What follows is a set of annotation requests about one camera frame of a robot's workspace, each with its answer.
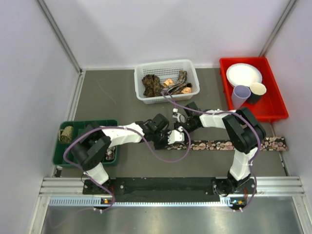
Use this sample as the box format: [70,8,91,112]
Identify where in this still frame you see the white paper plates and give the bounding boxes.
[226,63,263,87]

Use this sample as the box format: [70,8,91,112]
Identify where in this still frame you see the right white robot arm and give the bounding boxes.
[173,102,266,195]

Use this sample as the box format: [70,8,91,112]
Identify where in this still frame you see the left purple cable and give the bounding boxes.
[63,125,191,213]

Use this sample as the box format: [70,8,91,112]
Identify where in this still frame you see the rolled olive green tie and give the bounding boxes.
[58,126,74,143]

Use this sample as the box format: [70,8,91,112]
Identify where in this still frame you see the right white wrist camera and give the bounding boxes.
[172,108,186,123]

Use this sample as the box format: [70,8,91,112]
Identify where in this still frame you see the grey orange pattern tie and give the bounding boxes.
[163,70,192,95]

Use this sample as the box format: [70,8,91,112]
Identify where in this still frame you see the lilac paper cup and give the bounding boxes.
[231,85,251,109]

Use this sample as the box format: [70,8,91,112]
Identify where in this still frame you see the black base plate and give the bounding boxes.
[82,176,257,202]

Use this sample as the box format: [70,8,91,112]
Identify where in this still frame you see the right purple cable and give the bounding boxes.
[161,90,258,212]

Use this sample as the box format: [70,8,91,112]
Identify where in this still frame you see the white plastic basket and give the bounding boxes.
[134,59,200,104]

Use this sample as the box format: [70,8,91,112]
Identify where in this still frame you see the aluminium frame rail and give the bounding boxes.
[39,176,305,196]

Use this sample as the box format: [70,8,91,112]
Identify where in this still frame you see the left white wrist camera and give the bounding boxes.
[167,126,185,145]

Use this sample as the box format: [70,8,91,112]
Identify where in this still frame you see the black paper cup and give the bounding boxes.
[247,82,267,104]

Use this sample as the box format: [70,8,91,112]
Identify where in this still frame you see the pink floral dark tie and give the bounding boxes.
[165,136,288,152]

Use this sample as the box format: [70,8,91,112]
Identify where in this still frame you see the red plastic bin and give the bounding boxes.
[219,57,289,123]

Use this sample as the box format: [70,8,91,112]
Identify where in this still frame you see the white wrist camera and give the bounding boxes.
[167,126,185,145]
[172,108,186,123]

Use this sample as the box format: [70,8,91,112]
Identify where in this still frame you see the white slotted cable duct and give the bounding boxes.
[49,197,243,207]

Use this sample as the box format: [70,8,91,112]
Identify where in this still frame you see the brown leaf pattern tie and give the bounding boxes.
[142,74,163,98]

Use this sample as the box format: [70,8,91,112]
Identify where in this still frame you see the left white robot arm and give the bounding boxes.
[68,114,169,194]

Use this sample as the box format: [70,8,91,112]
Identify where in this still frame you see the purple cable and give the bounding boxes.
[161,90,258,212]
[63,125,191,213]

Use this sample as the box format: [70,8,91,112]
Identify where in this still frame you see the rolled pink floral tie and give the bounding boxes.
[105,147,116,161]

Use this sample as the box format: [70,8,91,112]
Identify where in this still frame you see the green divided organizer tray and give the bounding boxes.
[52,118,119,168]

